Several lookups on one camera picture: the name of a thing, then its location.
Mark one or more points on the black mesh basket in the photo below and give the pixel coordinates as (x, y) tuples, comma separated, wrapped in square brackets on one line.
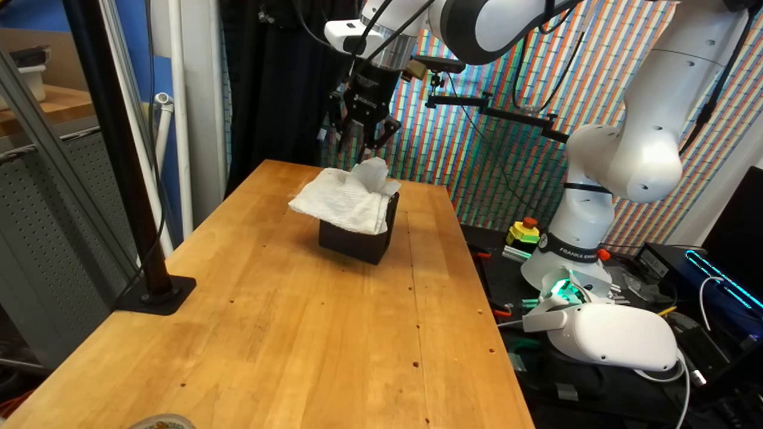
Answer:
[(353, 241)]

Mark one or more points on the black pole stand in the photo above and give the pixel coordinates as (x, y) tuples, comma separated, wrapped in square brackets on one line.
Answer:
[(119, 159)]

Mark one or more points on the grey perforated metal cabinet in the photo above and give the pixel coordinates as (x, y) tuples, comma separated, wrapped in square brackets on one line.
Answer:
[(49, 240)]

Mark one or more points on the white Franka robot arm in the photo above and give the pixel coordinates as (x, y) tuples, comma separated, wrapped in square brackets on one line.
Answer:
[(634, 159)]

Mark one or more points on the wrist-mounted camera box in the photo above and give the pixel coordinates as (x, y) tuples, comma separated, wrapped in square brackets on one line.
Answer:
[(345, 36)]

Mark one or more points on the black bag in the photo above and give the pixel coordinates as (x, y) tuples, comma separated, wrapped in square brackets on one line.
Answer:
[(603, 396)]

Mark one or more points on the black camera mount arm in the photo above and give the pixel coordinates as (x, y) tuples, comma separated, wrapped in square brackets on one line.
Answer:
[(509, 118)]

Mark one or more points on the wooden shelf board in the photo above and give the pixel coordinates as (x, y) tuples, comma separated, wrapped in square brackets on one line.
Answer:
[(49, 103)]

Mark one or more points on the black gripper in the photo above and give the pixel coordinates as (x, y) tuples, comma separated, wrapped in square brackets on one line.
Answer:
[(368, 95)]

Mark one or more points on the tape roll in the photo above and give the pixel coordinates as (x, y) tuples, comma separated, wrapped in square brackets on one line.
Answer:
[(163, 422)]

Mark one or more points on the white plastic bin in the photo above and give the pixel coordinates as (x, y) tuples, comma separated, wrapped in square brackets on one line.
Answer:
[(31, 75)]

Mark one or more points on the black flat screen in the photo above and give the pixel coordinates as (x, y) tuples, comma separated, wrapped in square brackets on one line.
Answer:
[(739, 222)]

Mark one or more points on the multicolour striped backdrop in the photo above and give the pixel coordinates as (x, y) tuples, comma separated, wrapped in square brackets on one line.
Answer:
[(491, 175)]

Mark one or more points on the aluminium frame beam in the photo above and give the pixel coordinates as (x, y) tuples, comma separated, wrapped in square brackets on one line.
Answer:
[(63, 159)]

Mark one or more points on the white tube pole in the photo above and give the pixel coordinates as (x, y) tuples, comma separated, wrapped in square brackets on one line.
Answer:
[(161, 159)]

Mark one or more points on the black case blue trim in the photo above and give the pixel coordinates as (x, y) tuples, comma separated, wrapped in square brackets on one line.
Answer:
[(723, 294)]

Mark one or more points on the white VR headset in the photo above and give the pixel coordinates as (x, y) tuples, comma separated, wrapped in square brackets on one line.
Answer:
[(610, 335)]

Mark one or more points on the yellow emergency stop button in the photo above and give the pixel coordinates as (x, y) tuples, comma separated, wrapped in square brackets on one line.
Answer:
[(522, 231)]

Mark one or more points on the white terry towel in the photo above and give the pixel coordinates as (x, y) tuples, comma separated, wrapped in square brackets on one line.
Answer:
[(341, 198)]

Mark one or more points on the green white gadget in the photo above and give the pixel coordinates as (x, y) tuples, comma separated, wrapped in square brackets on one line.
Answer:
[(565, 289)]

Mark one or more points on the black curtain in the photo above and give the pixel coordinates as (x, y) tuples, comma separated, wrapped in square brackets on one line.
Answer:
[(269, 95)]

